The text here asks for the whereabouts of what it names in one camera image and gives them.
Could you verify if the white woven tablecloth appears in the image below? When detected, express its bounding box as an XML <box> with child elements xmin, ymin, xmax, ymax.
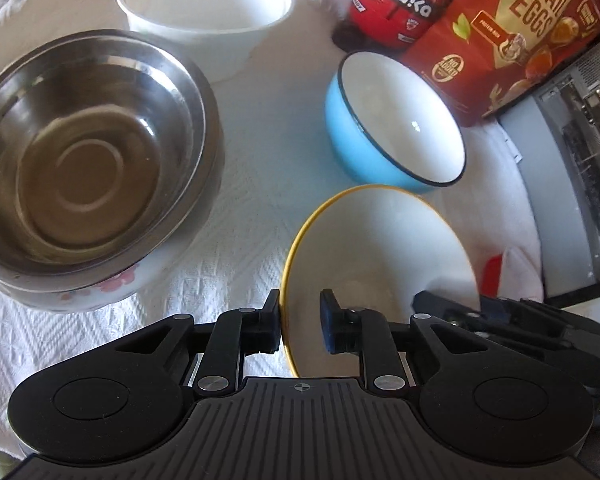
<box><xmin>0</xmin><ymin>0</ymin><xmax>549</xmax><ymax>461</ymax></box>

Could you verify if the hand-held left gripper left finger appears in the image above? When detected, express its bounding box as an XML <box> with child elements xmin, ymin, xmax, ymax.
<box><xmin>112</xmin><ymin>289</ymin><xmax>284</xmax><ymax>397</ymax></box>

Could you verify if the white floral bowl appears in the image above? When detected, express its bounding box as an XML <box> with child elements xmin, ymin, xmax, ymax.
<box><xmin>0</xmin><ymin>245</ymin><xmax>174</xmax><ymax>314</ymax></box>

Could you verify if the stainless steel bowl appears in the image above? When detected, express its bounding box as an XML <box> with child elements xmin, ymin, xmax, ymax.
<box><xmin>0</xmin><ymin>30</ymin><xmax>226</xmax><ymax>282</ymax></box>

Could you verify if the red cardboard box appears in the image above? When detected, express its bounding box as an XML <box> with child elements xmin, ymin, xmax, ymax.
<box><xmin>402</xmin><ymin>0</ymin><xmax>600</xmax><ymax>129</ymax></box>

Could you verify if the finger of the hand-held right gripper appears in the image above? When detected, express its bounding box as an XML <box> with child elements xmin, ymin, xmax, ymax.
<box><xmin>411</xmin><ymin>290</ymin><xmax>481</xmax><ymax>329</ymax></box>
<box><xmin>480</xmin><ymin>296</ymin><xmax>600</xmax><ymax>342</ymax></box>

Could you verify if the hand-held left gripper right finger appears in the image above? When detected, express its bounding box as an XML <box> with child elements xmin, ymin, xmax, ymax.
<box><xmin>319</xmin><ymin>288</ymin><xmax>486</xmax><ymax>397</ymax></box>

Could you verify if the red plastic piece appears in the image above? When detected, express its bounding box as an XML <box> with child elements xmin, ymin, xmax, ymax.
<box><xmin>480</xmin><ymin>255</ymin><xmax>506</xmax><ymax>302</ymax></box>

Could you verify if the blue enamel bowl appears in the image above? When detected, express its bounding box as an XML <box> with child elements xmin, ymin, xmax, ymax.
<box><xmin>323</xmin><ymin>51</ymin><xmax>467</xmax><ymax>195</ymax></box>

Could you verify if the white plastic bowl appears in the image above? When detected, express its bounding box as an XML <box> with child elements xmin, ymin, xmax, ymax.
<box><xmin>115</xmin><ymin>0</ymin><xmax>294</xmax><ymax>85</ymax></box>

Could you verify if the yellow-rimmed white bowl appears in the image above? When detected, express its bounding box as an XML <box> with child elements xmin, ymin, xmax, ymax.
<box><xmin>281</xmin><ymin>185</ymin><xmax>479</xmax><ymax>378</ymax></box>

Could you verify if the grey computer case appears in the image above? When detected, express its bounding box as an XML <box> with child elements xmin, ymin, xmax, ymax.
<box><xmin>497</xmin><ymin>30</ymin><xmax>600</xmax><ymax>307</ymax></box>

